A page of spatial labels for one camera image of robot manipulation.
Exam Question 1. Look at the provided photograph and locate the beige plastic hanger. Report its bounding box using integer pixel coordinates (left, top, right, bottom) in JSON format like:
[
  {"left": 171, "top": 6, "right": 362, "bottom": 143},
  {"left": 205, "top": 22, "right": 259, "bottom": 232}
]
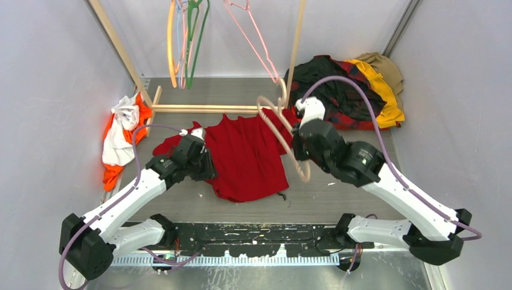
[{"left": 257, "top": 77, "right": 311, "bottom": 183}]

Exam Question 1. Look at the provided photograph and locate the red skirt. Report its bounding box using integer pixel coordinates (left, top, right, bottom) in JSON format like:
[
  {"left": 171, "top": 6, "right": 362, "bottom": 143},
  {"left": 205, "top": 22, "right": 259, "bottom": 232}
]
[{"left": 152, "top": 107, "right": 301, "bottom": 204}]

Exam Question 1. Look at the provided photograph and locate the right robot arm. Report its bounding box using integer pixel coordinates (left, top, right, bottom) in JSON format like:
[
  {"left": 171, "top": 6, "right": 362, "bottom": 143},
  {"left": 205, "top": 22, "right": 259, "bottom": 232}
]
[{"left": 292, "top": 120, "right": 472, "bottom": 266}]

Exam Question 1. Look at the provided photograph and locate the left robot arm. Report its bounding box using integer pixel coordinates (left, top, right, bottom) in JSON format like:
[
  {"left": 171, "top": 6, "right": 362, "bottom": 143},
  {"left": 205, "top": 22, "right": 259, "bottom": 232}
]
[{"left": 59, "top": 128, "right": 217, "bottom": 281}]

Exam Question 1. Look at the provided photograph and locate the orange hanger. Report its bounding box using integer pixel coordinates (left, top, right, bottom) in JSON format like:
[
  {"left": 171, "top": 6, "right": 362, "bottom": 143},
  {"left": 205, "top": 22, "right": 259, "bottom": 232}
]
[{"left": 166, "top": 0, "right": 178, "bottom": 88}]

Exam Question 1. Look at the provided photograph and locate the green hanger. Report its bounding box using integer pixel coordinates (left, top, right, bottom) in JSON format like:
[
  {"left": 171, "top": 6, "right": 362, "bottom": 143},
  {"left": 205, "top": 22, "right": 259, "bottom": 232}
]
[{"left": 184, "top": 0, "right": 211, "bottom": 89}]

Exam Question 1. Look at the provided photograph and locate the light blue hanger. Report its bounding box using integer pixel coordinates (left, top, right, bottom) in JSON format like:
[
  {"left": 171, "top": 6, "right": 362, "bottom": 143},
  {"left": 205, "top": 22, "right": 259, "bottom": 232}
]
[{"left": 174, "top": 1, "right": 186, "bottom": 89}]

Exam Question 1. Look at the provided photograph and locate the dark plaid garment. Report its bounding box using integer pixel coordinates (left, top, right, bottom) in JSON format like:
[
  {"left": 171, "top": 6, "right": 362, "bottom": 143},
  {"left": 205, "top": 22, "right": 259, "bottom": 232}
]
[{"left": 290, "top": 55, "right": 385, "bottom": 131}]

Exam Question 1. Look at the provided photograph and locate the wooden clothes rack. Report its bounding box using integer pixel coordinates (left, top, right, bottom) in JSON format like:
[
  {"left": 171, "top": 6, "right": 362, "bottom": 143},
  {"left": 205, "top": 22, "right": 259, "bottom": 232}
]
[{"left": 87, "top": 1, "right": 306, "bottom": 114}]

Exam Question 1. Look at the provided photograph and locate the orange and white garment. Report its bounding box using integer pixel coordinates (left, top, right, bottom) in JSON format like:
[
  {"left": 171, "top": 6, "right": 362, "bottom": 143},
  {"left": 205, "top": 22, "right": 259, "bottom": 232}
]
[{"left": 101, "top": 92, "right": 153, "bottom": 192}]

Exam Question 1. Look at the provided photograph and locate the yellow garment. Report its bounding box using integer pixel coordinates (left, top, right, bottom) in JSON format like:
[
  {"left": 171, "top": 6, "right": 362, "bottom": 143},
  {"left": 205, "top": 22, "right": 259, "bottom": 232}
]
[{"left": 345, "top": 59, "right": 405, "bottom": 129}]

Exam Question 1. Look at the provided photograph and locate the tan garment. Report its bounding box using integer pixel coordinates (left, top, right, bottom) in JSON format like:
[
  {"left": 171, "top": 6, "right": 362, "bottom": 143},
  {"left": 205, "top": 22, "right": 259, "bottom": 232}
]
[{"left": 356, "top": 52, "right": 404, "bottom": 110}]

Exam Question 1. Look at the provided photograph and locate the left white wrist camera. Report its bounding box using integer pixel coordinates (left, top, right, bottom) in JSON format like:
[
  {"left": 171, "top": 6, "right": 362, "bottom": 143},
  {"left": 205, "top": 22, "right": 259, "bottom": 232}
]
[{"left": 179, "top": 127, "right": 206, "bottom": 146}]

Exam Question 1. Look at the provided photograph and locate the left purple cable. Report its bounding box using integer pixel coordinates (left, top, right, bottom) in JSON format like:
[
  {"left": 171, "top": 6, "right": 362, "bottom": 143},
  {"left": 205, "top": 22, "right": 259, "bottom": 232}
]
[{"left": 58, "top": 123, "right": 205, "bottom": 290}]

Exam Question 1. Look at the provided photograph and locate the purple cable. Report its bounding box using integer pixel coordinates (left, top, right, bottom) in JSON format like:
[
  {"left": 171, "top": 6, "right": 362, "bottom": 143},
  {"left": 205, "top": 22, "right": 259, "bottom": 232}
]
[
  {"left": 58, "top": 123, "right": 205, "bottom": 290},
  {"left": 301, "top": 75, "right": 483, "bottom": 274}
]

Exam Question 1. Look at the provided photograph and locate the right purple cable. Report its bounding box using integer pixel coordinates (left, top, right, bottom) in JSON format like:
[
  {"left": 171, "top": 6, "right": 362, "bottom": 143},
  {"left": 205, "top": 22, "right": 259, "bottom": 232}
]
[{"left": 301, "top": 75, "right": 483, "bottom": 274}]

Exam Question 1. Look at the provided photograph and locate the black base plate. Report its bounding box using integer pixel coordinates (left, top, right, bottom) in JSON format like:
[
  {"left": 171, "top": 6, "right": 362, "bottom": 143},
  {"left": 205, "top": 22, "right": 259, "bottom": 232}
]
[{"left": 147, "top": 223, "right": 354, "bottom": 258}]

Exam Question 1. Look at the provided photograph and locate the pink wire hanger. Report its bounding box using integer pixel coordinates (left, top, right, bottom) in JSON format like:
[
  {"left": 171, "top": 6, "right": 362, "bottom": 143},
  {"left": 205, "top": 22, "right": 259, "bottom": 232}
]
[{"left": 223, "top": 1, "right": 280, "bottom": 84}]

